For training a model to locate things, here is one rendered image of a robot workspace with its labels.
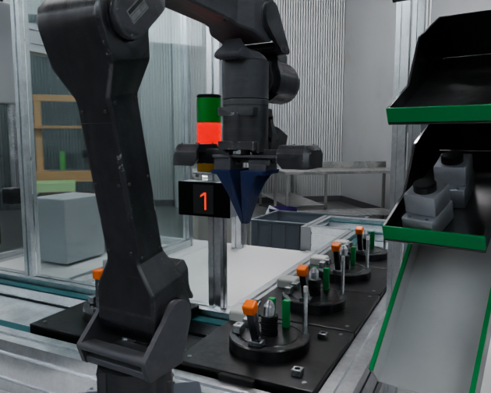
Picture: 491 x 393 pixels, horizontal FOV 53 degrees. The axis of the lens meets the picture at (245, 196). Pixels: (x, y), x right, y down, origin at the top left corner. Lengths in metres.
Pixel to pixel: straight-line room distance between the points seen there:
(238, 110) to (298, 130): 9.59
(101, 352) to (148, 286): 0.07
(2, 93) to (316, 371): 1.24
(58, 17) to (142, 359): 0.28
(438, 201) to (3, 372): 0.82
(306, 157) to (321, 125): 9.78
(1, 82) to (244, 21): 1.17
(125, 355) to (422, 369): 0.44
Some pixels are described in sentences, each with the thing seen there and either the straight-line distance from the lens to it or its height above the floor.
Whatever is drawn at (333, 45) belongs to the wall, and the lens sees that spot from 10.59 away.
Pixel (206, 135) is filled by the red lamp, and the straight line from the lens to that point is 0.99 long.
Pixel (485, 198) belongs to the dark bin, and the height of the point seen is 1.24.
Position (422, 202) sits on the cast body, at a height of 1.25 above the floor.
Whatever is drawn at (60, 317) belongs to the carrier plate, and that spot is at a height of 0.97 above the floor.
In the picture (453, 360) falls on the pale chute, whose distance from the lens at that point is 0.76.
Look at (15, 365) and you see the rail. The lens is 1.03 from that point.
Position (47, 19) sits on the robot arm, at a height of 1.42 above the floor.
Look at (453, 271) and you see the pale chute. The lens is 0.82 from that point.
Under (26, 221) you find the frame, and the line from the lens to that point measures 1.42.
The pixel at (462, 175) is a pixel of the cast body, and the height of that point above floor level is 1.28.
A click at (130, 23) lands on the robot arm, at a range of 0.41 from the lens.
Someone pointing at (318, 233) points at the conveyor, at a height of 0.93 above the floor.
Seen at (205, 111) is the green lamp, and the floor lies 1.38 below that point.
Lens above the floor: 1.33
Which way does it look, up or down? 7 degrees down
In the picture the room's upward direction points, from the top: straight up
